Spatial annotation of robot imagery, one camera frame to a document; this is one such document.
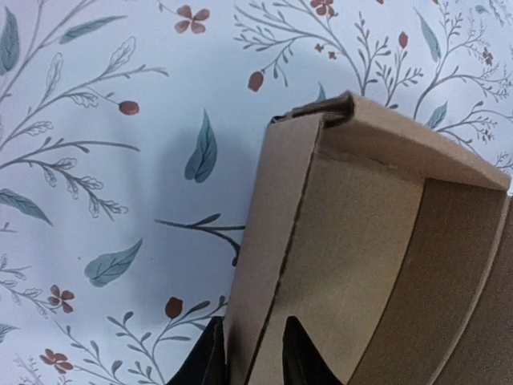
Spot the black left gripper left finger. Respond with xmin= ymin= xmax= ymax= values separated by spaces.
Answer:
xmin=167 ymin=316 xmax=229 ymax=385

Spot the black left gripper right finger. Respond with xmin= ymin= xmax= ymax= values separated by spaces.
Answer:
xmin=282 ymin=316 xmax=341 ymax=385

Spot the brown cardboard box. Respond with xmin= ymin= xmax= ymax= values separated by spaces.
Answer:
xmin=224 ymin=91 xmax=512 ymax=384

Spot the floral patterned table mat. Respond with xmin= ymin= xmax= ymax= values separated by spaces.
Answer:
xmin=1 ymin=1 xmax=512 ymax=384

